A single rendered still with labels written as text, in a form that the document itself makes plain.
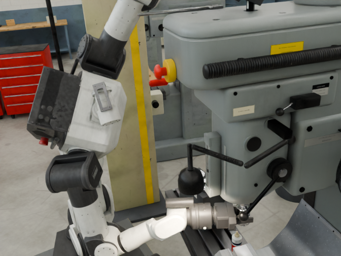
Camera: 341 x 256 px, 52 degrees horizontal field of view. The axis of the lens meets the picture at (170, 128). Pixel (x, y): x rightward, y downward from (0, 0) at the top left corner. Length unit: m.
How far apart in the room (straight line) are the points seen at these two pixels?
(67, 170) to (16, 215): 2.48
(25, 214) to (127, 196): 0.99
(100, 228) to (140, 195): 1.99
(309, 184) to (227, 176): 0.26
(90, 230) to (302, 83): 0.80
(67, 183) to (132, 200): 2.10
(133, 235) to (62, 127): 0.44
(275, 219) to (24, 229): 2.17
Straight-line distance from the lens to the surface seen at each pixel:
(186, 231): 1.64
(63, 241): 2.25
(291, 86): 0.96
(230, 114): 0.89
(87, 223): 1.22
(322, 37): 0.96
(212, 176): 1.08
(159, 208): 3.22
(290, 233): 1.64
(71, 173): 1.14
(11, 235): 3.39
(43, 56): 5.43
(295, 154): 1.08
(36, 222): 3.43
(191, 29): 0.81
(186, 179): 0.93
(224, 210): 1.23
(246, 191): 1.07
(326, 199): 1.49
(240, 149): 0.99
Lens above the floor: 2.01
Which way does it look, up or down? 25 degrees down
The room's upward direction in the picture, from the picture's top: 4 degrees counter-clockwise
